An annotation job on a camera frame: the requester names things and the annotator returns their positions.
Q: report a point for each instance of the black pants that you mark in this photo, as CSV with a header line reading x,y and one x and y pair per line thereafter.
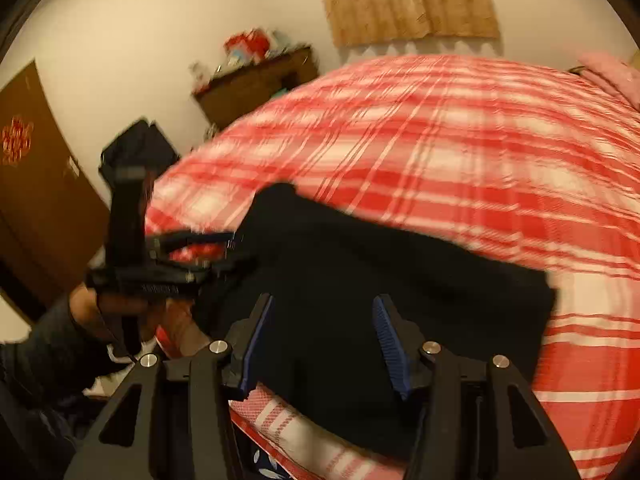
x,y
350,270

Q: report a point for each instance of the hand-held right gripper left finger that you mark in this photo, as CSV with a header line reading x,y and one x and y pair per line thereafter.
x,y
255,355

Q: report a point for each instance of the pink pillow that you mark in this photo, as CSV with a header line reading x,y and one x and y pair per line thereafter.
x,y
612,72

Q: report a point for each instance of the brown wooden door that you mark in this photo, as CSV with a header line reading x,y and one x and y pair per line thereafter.
x,y
45,220

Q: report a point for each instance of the person's dark clothing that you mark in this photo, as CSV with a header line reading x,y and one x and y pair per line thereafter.
x,y
30,435

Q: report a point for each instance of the red gift box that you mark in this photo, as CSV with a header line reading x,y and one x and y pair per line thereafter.
x,y
247,46

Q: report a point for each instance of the person's left hand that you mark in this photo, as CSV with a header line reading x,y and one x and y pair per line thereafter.
x,y
182,332

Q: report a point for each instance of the red plaid bed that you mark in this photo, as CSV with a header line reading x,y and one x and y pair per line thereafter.
x,y
450,160

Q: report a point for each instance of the white greeting card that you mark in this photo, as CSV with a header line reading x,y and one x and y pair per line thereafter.
x,y
199,75

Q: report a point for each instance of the short beige patterned curtain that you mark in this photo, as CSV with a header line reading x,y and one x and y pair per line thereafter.
x,y
410,5

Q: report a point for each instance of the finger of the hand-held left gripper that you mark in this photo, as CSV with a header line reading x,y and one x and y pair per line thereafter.
x,y
200,237
220,267

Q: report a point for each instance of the blue patterned bed sheet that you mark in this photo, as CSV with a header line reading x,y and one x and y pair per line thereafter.
x,y
265,465

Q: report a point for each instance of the person's left forearm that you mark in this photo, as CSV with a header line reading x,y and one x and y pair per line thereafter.
x,y
45,345

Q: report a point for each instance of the brown wooden desk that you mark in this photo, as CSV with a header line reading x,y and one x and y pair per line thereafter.
x,y
250,90

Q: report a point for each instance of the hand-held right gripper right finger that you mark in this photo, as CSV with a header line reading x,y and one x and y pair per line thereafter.
x,y
392,350

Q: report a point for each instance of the red door decoration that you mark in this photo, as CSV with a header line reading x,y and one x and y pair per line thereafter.
x,y
15,140

